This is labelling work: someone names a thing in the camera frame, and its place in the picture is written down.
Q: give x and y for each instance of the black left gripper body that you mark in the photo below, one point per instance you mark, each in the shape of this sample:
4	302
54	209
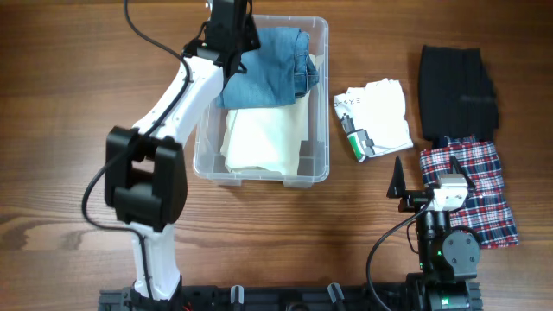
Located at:
251	37

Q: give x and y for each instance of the clear plastic storage bin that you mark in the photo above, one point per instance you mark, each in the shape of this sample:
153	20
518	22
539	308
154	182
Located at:
313	153

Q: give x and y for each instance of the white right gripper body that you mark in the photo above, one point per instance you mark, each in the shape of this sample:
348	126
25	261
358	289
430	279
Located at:
463	201

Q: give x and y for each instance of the red plaid folded shirt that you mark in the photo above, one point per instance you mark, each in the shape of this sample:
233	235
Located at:
486	210

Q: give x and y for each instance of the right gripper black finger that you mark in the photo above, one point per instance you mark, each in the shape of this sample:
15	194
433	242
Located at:
397	187
456	168

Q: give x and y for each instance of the black folded garment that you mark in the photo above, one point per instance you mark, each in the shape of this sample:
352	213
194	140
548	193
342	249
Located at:
456	95

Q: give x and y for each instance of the cream cloth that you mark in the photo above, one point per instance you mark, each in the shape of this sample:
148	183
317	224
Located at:
266	138

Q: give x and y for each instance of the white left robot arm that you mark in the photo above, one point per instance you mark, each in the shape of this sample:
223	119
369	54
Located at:
145	175

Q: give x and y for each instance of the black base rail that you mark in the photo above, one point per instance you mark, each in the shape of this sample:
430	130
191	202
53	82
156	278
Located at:
396	296

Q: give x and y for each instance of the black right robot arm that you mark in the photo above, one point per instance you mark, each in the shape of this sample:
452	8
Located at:
448	255

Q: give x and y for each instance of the blue jeans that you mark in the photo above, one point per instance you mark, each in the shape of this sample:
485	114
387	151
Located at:
278	73

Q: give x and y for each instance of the white printed t-shirt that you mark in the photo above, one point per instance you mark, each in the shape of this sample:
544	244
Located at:
374	118

